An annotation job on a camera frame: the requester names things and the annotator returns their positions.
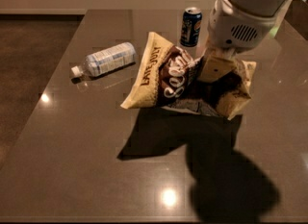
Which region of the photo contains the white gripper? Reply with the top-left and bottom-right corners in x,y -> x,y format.
197,0 -> 276,83

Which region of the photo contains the brown cream chip bag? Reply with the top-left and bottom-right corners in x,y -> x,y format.
121,32 -> 256,119

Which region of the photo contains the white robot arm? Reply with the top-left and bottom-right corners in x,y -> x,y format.
198,0 -> 288,83

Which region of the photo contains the dark blue soda can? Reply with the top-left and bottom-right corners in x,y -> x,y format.
180,7 -> 202,47

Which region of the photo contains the clear plastic water bottle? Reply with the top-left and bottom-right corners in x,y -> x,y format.
71,42 -> 136,78

